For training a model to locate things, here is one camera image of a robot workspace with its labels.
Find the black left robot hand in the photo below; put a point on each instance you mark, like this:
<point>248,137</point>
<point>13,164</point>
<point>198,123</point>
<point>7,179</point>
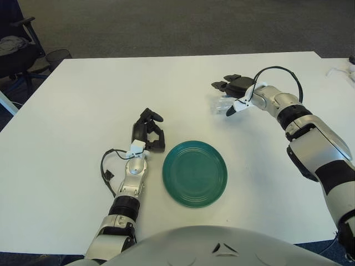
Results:
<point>137,130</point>

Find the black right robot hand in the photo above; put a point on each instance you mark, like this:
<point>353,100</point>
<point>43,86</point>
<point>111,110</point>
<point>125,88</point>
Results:
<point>240,84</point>

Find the clear plastic bottle blue cap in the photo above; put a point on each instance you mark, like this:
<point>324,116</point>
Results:
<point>219,105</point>

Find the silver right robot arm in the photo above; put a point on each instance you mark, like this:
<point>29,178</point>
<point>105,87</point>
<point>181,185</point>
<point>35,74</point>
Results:
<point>310,138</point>

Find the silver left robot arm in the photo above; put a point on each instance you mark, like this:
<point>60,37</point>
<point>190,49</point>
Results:
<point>133,169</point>

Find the green round plate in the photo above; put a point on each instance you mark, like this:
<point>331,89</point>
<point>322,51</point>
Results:
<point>194,174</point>

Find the white handheld controller device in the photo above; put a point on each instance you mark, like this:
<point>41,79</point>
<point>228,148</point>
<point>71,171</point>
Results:
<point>352,58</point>

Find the silver robot torso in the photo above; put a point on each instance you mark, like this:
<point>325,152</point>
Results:
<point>194,246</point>

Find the white table leg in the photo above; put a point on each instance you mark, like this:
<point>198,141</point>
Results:
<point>8,102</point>

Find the black office chair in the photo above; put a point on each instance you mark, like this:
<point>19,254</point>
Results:
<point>16,59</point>

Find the grey cloth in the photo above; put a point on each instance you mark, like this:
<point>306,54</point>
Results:
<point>11,44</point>

